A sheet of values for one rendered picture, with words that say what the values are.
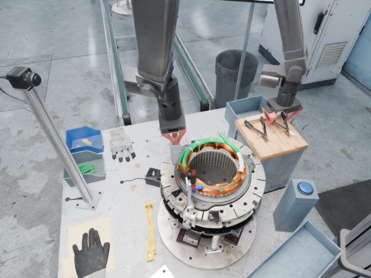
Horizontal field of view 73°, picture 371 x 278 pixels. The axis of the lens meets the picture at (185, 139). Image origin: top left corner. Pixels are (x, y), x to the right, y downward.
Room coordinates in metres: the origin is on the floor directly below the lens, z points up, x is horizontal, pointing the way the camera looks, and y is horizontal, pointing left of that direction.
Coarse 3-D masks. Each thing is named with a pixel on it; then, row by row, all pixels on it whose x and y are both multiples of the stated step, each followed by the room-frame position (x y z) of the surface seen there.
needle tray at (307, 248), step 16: (304, 224) 0.31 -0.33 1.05; (288, 240) 0.27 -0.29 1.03; (304, 240) 0.27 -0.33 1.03; (320, 240) 0.27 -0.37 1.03; (272, 256) 0.23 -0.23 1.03; (288, 256) 0.23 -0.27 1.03; (304, 256) 0.23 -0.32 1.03; (320, 256) 0.23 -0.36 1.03; (336, 256) 0.22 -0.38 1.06; (256, 272) 0.19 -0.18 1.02; (272, 272) 0.19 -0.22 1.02; (288, 272) 0.19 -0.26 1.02; (304, 272) 0.19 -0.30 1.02; (320, 272) 0.19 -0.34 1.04
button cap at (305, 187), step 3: (300, 183) 0.45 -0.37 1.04; (303, 183) 0.45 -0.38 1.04; (306, 183) 0.45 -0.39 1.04; (300, 186) 0.43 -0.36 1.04; (303, 186) 0.43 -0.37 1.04; (306, 186) 0.43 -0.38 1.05; (309, 186) 0.43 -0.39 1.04; (300, 189) 0.43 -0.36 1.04; (303, 189) 0.42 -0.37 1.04; (306, 189) 0.42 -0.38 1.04; (309, 189) 0.42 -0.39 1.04; (303, 192) 0.42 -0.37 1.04; (306, 192) 0.42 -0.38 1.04; (309, 192) 0.42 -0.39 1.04
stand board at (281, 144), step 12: (240, 120) 0.72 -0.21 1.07; (276, 120) 0.72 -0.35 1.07; (252, 132) 0.65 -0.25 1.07; (276, 132) 0.65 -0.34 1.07; (252, 144) 0.60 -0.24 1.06; (264, 144) 0.60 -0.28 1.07; (276, 144) 0.60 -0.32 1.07; (288, 144) 0.60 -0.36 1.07; (300, 144) 0.60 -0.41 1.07; (264, 156) 0.54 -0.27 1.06; (276, 156) 0.55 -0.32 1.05
